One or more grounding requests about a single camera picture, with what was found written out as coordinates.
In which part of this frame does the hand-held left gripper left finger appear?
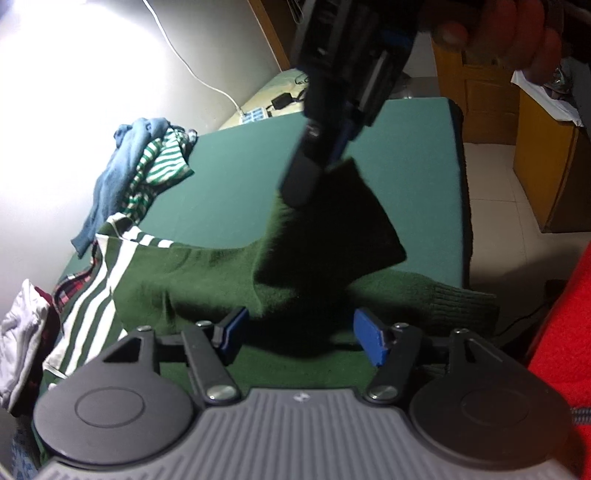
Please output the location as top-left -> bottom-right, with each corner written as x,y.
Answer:
98,305 -> 251,408

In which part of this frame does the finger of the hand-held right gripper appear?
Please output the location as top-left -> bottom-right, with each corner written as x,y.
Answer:
324,119 -> 362,168
278,114 -> 334,208

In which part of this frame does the blue sweater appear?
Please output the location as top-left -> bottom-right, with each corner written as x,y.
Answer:
71,117 -> 174,259

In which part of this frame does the white power cable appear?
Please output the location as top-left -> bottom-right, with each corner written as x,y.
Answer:
141,0 -> 245,116

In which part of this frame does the green white striped shirt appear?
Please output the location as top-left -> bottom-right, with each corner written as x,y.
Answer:
122,127 -> 197,227

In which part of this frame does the green table cover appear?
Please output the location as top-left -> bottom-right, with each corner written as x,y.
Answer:
32,97 -> 465,462

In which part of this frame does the person's right hand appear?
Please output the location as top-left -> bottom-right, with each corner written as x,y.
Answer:
418,0 -> 565,84

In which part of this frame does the white folded shirt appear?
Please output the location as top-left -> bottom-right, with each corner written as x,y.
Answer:
0,279 -> 49,409

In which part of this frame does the red plaid shirt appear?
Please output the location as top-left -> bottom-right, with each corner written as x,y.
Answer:
53,240 -> 100,319

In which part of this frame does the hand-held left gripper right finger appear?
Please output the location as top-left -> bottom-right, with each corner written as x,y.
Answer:
353,307 -> 509,408

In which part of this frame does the dark red folded garment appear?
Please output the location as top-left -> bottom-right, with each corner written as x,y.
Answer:
9,286 -> 63,416

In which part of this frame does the wooden door frame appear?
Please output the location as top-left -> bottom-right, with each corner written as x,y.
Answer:
247,0 -> 296,72

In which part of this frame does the white plastic sheet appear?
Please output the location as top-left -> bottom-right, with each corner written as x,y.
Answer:
510,67 -> 587,125

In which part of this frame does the red fleece clothing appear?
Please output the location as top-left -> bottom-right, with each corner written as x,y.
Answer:
526,240 -> 591,416

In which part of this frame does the green white-striped sweater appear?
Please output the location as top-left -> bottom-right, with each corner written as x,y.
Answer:
41,157 -> 502,407

